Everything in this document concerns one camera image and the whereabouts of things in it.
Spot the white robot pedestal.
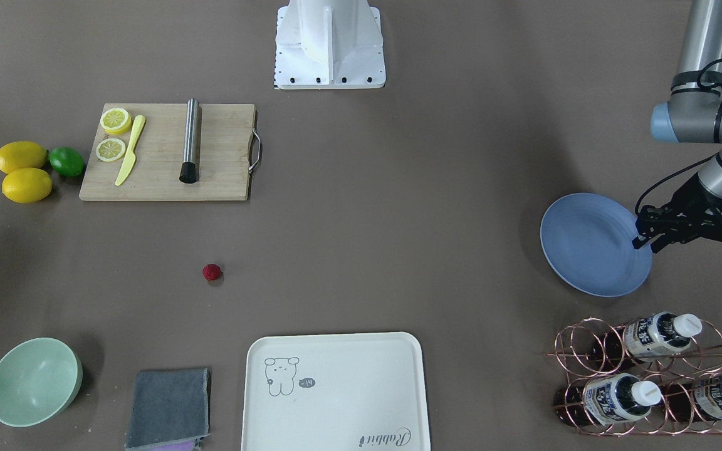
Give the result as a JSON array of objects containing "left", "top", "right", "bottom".
[{"left": 273, "top": 1, "right": 387, "bottom": 90}]

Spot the grey folded cloth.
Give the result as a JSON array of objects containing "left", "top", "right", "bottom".
[{"left": 124, "top": 368, "right": 210, "bottom": 450}]

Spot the steel muddler black tip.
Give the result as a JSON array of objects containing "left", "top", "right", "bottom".
[{"left": 179, "top": 98, "right": 202, "bottom": 184}]

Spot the dark drink bottle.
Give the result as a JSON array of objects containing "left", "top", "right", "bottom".
[
  {"left": 552, "top": 372, "right": 662, "bottom": 428},
  {"left": 588, "top": 311, "right": 704, "bottom": 371},
  {"left": 664, "top": 375, "right": 722, "bottom": 423}
]

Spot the red strawberry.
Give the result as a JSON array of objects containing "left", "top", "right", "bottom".
[{"left": 202, "top": 264, "right": 222, "bottom": 282}]

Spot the copper wire bottle rack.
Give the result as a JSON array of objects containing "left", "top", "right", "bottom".
[{"left": 550, "top": 311, "right": 722, "bottom": 437}]

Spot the yellow lemon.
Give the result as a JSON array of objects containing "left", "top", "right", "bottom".
[
  {"left": 0, "top": 140, "right": 48, "bottom": 174},
  {"left": 2, "top": 167, "right": 53, "bottom": 204}
]

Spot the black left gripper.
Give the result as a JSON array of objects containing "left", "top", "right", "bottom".
[{"left": 631, "top": 182, "right": 722, "bottom": 253}]

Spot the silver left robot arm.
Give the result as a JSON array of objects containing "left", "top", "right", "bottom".
[{"left": 632, "top": 1, "right": 722, "bottom": 253}]

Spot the yellow plastic knife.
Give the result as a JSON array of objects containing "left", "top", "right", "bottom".
[{"left": 114, "top": 115, "right": 147, "bottom": 187}]

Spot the cream serving tray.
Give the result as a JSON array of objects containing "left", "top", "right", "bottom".
[{"left": 241, "top": 331, "right": 432, "bottom": 450}]

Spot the blue plate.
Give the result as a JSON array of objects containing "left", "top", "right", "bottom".
[{"left": 540, "top": 192, "right": 652, "bottom": 298}]

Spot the mint green bowl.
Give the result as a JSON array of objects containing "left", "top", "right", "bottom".
[{"left": 0, "top": 337, "right": 83, "bottom": 428}]

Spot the lemon slice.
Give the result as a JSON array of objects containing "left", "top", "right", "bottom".
[
  {"left": 98, "top": 106, "right": 133, "bottom": 136},
  {"left": 95, "top": 138, "right": 127, "bottom": 162}
]

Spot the green lime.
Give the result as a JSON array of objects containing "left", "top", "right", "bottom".
[{"left": 48, "top": 147, "right": 85, "bottom": 177}]

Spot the wooden cutting board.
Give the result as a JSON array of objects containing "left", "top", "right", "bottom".
[{"left": 78, "top": 103, "right": 257, "bottom": 202}]

